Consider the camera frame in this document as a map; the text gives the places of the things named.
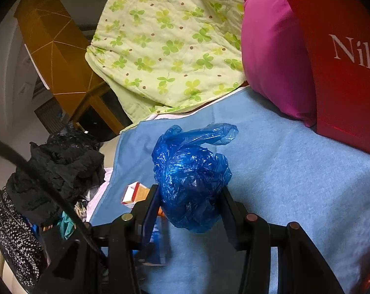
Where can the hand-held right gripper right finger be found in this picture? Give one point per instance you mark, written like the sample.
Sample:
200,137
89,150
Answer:
234,220

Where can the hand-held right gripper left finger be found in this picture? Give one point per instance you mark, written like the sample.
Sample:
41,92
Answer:
149,219

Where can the orange white medicine box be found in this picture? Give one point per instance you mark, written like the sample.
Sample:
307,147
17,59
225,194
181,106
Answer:
136,193

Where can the blue plastic bag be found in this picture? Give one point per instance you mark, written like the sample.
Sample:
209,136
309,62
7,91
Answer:
191,177

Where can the light blue towel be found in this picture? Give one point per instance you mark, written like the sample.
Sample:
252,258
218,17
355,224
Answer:
295,174

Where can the teal cloth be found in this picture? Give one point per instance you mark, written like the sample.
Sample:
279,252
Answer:
66,222

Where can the black white speckled garment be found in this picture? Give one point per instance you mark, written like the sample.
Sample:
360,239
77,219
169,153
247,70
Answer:
16,239

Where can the dark slatted door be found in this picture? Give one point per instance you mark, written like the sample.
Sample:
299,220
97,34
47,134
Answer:
51,116

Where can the magenta pillow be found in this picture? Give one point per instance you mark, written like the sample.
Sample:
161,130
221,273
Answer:
273,61

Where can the red paper gift bag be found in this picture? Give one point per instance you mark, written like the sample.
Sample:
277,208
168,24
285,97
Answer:
341,82

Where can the green clover print quilt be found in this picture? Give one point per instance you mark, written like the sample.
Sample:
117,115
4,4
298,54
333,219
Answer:
172,43

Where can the orange wooden pillar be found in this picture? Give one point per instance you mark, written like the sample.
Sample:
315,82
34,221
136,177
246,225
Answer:
50,36

